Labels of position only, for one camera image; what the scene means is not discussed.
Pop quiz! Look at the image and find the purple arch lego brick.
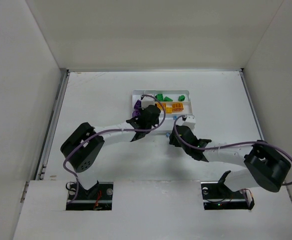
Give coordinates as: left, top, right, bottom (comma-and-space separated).
133, 99, 142, 111

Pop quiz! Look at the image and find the yellow square lego brick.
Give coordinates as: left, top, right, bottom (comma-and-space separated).
165, 106, 173, 114

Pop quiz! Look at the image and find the green long lego brick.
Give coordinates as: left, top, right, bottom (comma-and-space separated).
155, 94, 164, 102

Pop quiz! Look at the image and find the green curved lego brick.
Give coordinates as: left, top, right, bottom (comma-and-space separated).
164, 96, 173, 102

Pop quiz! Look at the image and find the yellow rounded lego brick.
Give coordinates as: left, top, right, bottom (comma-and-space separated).
172, 102, 184, 113

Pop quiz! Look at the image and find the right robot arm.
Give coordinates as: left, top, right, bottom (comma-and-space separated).
169, 125, 291, 193

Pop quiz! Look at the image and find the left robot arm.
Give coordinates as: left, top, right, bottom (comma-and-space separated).
60, 105, 162, 194

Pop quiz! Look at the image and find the white divided tray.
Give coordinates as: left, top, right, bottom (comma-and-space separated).
132, 89, 193, 135

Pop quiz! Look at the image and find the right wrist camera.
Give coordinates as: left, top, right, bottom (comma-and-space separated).
182, 114, 196, 131

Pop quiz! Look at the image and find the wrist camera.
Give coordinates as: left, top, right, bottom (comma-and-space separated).
182, 114, 196, 131
141, 95, 155, 110

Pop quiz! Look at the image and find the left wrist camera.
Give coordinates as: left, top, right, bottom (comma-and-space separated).
141, 95, 155, 110

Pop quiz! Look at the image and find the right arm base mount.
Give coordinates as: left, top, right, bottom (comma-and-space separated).
201, 170, 255, 211

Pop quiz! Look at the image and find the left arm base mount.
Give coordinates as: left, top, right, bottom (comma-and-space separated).
65, 181, 114, 211

